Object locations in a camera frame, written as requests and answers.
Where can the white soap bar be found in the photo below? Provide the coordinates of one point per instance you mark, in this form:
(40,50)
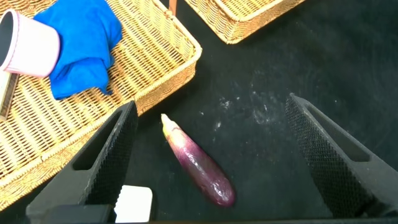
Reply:
(135,203)

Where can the pink plastic cup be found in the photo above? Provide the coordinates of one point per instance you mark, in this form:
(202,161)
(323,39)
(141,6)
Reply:
(34,49)

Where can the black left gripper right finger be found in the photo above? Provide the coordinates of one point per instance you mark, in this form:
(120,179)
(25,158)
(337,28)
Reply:
(342,168)

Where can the blue cloth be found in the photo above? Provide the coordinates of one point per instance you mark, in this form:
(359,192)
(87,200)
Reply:
(84,46)

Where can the cream box with blue print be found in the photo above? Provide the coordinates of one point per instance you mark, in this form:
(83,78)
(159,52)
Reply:
(6,93)

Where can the purple eggplant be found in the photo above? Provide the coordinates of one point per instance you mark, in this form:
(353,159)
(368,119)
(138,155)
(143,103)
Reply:
(199,165)

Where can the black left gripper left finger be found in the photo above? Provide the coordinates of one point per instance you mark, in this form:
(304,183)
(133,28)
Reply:
(93,180)

